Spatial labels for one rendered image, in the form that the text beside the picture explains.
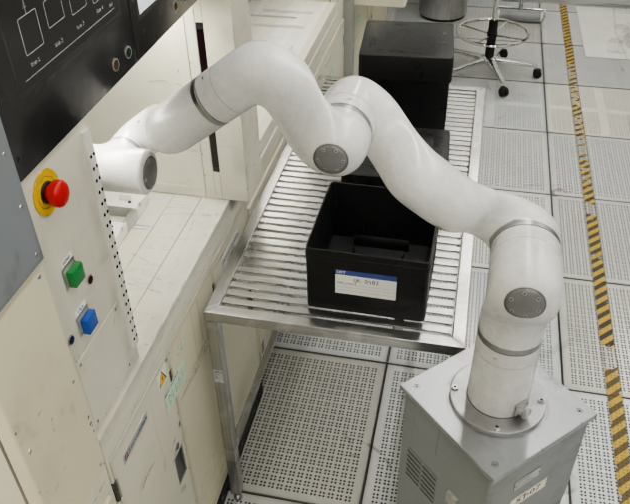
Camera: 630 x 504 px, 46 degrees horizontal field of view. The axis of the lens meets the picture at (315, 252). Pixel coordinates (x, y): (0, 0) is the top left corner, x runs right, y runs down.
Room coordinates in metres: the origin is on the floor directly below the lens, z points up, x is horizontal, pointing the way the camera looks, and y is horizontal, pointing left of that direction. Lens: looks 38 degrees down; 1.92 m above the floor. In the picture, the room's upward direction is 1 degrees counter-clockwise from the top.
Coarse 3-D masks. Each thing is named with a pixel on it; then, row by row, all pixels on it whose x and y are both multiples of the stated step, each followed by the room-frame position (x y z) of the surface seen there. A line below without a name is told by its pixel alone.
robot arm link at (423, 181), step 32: (352, 96) 1.05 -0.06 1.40; (384, 96) 1.10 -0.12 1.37; (384, 128) 1.06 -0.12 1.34; (384, 160) 1.04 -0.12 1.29; (416, 160) 1.00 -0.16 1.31; (416, 192) 0.98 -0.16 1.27; (448, 192) 0.98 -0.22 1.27; (480, 192) 1.00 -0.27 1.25; (448, 224) 0.97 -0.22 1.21; (480, 224) 1.00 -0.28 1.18; (512, 224) 1.01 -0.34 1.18; (544, 224) 1.00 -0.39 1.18
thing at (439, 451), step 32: (416, 384) 1.02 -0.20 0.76; (448, 384) 1.02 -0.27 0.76; (544, 384) 1.01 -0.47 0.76; (416, 416) 0.98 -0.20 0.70; (448, 416) 0.94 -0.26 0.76; (544, 416) 0.93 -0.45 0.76; (576, 416) 0.93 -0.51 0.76; (416, 448) 0.98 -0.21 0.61; (448, 448) 0.90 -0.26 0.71; (480, 448) 0.86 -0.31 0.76; (512, 448) 0.86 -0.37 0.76; (544, 448) 0.86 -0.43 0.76; (576, 448) 0.93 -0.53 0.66; (416, 480) 0.97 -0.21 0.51; (448, 480) 0.89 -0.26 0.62; (480, 480) 0.82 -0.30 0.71; (512, 480) 0.83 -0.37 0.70; (544, 480) 0.89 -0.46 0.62
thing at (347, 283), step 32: (352, 192) 1.52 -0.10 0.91; (384, 192) 1.50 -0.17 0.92; (320, 224) 1.41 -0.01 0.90; (352, 224) 1.52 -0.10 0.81; (384, 224) 1.50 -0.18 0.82; (416, 224) 1.48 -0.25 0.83; (320, 256) 1.26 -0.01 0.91; (352, 256) 1.25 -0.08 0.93; (384, 256) 1.44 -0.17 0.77; (416, 256) 1.44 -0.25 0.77; (320, 288) 1.26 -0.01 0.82; (352, 288) 1.24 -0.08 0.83; (384, 288) 1.23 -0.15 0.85; (416, 288) 1.21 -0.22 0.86; (416, 320) 1.21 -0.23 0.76
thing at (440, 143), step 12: (420, 132) 1.90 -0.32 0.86; (432, 132) 1.90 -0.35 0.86; (444, 132) 1.90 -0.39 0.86; (432, 144) 1.83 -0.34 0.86; (444, 144) 1.83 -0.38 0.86; (444, 156) 1.76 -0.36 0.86; (360, 168) 1.71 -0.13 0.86; (372, 168) 1.71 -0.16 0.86; (348, 180) 1.68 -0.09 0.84; (360, 180) 1.67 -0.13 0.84; (372, 180) 1.67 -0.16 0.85
